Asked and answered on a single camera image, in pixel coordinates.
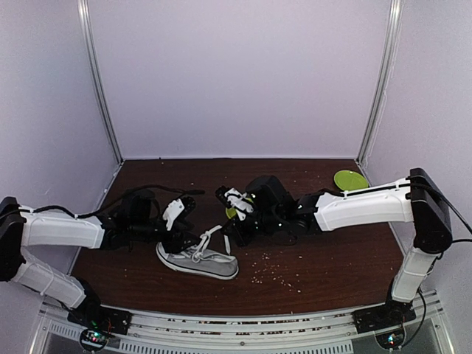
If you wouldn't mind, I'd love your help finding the left black cable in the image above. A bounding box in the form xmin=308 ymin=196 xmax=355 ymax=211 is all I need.
xmin=14 ymin=185 xmax=206 ymax=222

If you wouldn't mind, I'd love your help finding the right aluminium frame post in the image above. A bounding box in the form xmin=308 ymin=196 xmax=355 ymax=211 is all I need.
xmin=357 ymin=0 xmax=404 ymax=168

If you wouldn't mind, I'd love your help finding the aluminium frame post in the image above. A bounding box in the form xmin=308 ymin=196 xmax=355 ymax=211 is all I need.
xmin=77 ymin=0 xmax=124 ymax=164
xmin=357 ymin=0 xmax=404 ymax=168

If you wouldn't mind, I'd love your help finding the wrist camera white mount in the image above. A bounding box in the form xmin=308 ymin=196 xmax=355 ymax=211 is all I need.
xmin=215 ymin=186 xmax=254 ymax=221
xmin=162 ymin=196 xmax=196 ymax=231

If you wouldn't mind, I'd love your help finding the grey canvas sneaker red sole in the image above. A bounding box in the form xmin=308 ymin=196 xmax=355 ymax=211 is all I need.
xmin=156 ymin=241 xmax=239 ymax=280

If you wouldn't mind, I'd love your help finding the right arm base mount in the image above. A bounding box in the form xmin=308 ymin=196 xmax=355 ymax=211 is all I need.
xmin=352 ymin=300 xmax=417 ymax=334

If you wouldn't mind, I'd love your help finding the left aluminium frame post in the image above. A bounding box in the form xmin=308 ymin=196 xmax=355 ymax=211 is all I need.
xmin=77 ymin=0 xmax=124 ymax=164

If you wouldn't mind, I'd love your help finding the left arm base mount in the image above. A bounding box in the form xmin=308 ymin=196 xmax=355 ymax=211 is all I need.
xmin=65 ymin=288 xmax=132 ymax=335

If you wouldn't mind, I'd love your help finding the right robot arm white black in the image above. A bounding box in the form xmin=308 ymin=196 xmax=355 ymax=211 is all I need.
xmin=215 ymin=168 xmax=453 ymax=326

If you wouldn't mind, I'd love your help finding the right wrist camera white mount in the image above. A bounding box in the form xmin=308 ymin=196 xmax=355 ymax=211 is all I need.
xmin=215 ymin=186 xmax=254 ymax=221

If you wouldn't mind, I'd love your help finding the green plastic bowl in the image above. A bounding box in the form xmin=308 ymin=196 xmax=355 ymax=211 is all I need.
xmin=226 ymin=198 xmax=254 ymax=221

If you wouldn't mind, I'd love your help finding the front aluminium rail base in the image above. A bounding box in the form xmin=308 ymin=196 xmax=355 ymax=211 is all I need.
xmin=29 ymin=287 xmax=458 ymax=354

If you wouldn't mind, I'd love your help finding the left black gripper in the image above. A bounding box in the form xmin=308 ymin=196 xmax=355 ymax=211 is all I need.
xmin=130 ymin=218 xmax=201 ymax=254

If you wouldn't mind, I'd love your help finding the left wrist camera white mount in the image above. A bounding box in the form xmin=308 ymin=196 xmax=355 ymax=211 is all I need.
xmin=162 ymin=196 xmax=196 ymax=231

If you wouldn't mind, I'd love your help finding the right black cable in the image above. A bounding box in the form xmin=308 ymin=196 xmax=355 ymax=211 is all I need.
xmin=405 ymin=176 xmax=472 ymax=347

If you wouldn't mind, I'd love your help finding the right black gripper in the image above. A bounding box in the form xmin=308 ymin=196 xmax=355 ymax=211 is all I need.
xmin=221 ymin=208 xmax=283 ymax=247

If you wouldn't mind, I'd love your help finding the black cable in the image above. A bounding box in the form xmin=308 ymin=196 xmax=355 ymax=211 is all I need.
xmin=405 ymin=176 xmax=472 ymax=347
xmin=14 ymin=185 xmax=206 ymax=222

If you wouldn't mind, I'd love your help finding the white shoelace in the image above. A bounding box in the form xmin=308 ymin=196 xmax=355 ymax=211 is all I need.
xmin=180 ymin=224 xmax=233 ymax=263

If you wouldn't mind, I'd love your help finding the green plastic plate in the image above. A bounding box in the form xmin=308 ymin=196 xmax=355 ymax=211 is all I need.
xmin=333 ymin=170 xmax=369 ymax=191

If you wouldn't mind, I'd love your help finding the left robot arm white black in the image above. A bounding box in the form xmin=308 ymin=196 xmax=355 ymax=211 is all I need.
xmin=1 ymin=190 xmax=196 ymax=327

